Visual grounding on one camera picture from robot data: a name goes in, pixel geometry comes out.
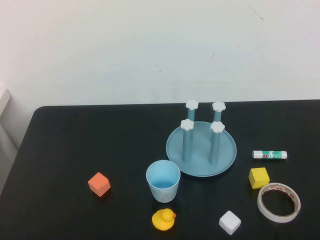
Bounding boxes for light blue plastic cup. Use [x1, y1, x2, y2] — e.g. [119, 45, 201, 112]
[145, 159, 182, 204]

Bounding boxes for orange foam cube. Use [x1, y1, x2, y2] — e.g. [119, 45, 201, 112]
[87, 171, 112, 198]

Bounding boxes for yellow rubber duck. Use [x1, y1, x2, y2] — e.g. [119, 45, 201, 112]
[151, 208, 178, 231]

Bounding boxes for yellow foam cube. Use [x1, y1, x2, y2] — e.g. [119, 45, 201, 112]
[248, 167, 271, 190]

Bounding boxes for white green glue stick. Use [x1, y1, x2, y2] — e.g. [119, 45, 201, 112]
[252, 150, 288, 160]

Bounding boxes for white foam cube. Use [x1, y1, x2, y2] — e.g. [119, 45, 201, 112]
[218, 210, 242, 236]

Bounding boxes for white tape roll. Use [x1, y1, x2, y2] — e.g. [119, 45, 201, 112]
[256, 182, 302, 223]

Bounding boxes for blue four-post cup stand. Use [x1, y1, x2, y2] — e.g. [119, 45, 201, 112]
[165, 99, 238, 179]

